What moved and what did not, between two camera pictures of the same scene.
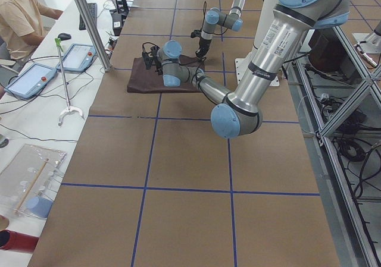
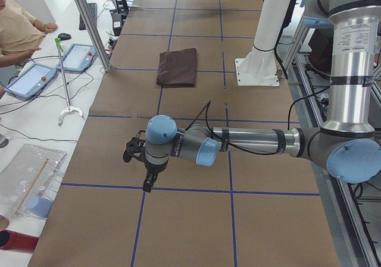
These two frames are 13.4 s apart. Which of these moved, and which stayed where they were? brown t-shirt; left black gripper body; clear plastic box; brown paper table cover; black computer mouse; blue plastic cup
Moved: brown t-shirt; left black gripper body
Stayed: brown paper table cover; black computer mouse; clear plastic box; blue plastic cup
